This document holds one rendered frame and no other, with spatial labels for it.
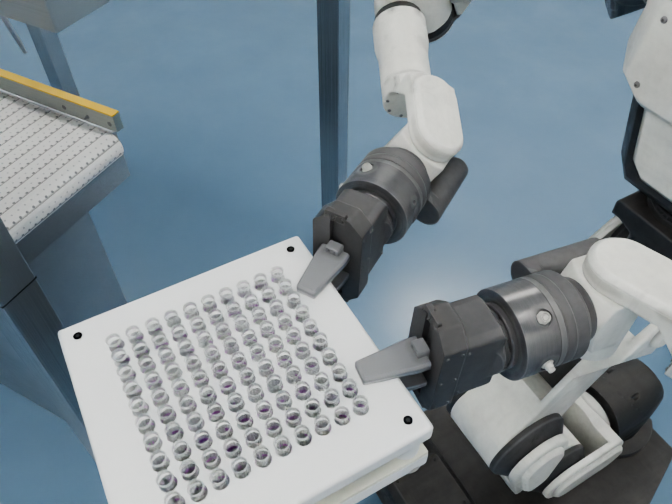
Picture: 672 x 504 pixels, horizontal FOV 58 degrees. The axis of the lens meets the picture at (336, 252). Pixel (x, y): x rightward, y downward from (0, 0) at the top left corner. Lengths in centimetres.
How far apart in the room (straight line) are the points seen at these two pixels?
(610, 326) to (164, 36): 291
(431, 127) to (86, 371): 43
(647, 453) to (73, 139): 139
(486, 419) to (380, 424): 53
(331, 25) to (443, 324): 112
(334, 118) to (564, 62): 171
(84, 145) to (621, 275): 82
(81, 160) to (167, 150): 149
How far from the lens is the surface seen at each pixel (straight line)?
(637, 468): 162
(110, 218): 230
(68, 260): 129
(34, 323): 98
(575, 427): 149
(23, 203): 101
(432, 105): 73
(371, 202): 62
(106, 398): 55
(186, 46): 319
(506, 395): 101
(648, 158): 83
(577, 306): 58
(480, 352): 53
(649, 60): 78
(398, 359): 53
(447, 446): 151
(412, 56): 80
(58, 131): 113
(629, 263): 61
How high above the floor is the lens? 153
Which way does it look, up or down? 48 degrees down
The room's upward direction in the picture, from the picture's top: straight up
